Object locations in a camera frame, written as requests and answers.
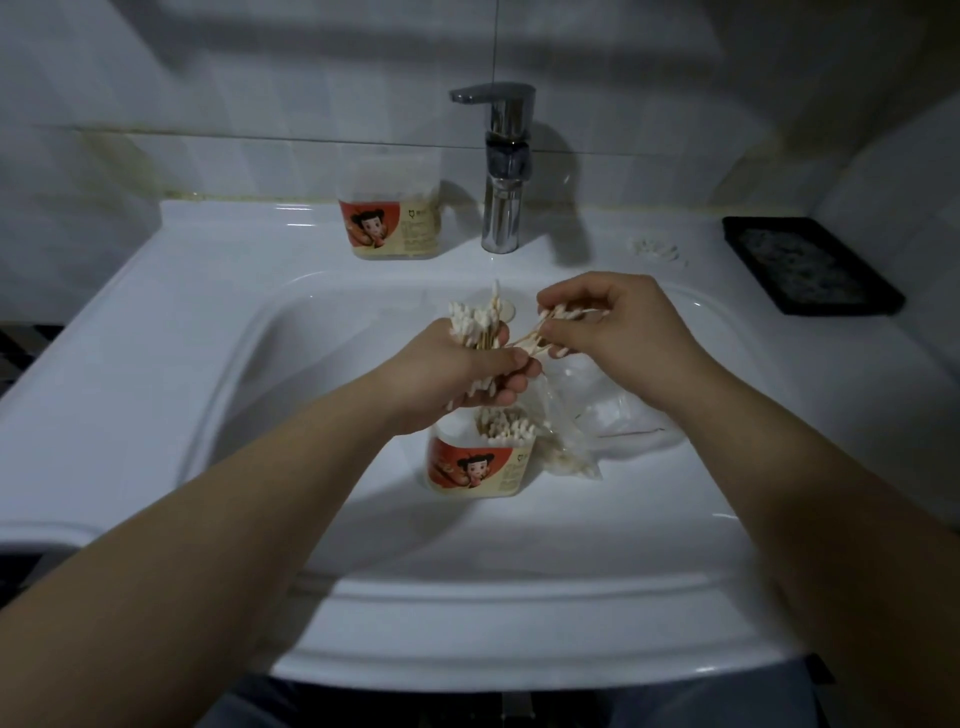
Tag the person's left hand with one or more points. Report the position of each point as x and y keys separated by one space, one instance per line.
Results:
x=435 y=375

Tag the clear plastic bag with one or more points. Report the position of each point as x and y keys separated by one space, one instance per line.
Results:
x=607 y=412

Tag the person's right hand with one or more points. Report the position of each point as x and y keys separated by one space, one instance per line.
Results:
x=637 y=337

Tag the clear swab box cartoon label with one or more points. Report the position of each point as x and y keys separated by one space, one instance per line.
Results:
x=472 y=469
x=386 y=225

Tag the person's right fingers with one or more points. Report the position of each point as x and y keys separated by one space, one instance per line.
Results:
x=570 y=292

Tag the few wooden cotton swabs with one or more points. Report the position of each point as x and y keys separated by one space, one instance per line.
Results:
x=574 y=313

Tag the black rectangular tray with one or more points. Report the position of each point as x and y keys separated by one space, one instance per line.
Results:
x=810 y=266

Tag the bundle of cotton swabs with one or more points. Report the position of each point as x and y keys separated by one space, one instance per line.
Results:
x=472 y=322

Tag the upright cluster of cotton swabs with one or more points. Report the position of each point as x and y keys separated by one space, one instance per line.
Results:
x=510 y=427

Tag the person's right forearm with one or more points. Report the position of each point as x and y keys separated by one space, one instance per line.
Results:
x=825 y=540

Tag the person's left forearm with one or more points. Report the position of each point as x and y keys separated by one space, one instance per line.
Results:
x=187 y=570

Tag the chrome faucet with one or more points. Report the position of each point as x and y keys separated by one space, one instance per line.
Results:
x=504 y=187

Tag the person's left fingers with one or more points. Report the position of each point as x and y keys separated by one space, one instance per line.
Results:
x=516 y=375

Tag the white ceramic sink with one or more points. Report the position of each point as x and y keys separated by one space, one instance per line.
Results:
x=150 y=360

